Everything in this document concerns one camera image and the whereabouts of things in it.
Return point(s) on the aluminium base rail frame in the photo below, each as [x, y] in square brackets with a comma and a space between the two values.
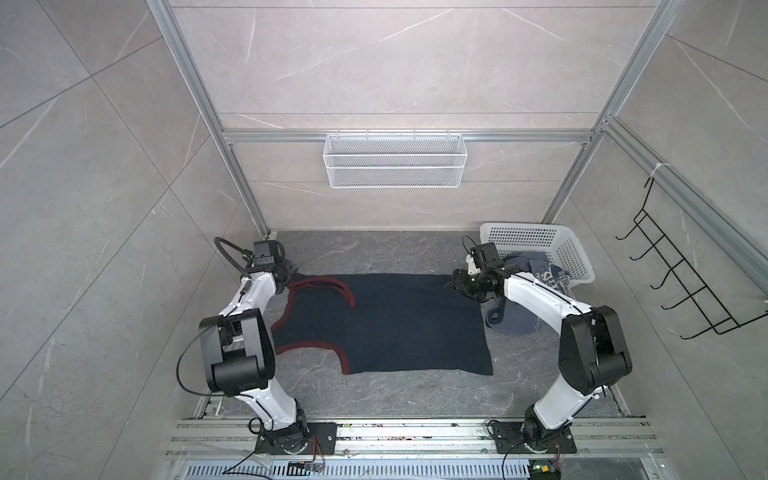
[442, 448]

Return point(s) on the white wire mesh wall basket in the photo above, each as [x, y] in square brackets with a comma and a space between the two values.
[371, 161]

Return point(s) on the grey-blue printed tank top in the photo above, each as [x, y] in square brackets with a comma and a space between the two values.
[535, 294]

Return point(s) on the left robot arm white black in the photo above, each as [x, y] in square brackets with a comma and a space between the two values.
[239, 358]

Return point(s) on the white plastic laundry basket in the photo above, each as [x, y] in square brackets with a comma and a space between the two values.
[558, 243]

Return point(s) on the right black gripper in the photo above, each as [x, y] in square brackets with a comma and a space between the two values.
[458, 278]

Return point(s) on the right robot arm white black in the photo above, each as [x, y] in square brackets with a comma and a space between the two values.
[593, 352]

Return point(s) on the navy tank top red trim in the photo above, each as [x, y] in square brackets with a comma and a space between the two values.
[384, 323]

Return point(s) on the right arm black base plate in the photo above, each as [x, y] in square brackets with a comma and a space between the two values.
[510, 437]

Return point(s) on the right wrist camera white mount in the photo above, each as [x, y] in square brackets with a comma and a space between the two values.
[485, 256]

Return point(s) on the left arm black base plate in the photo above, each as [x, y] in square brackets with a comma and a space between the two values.
[320, 439]

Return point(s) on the white zip tie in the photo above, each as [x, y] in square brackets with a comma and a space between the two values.
[658, 165]

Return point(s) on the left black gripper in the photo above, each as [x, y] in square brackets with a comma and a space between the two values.
[289, 265]

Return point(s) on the black wire hook rack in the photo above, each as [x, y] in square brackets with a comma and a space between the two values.
[677, 266]

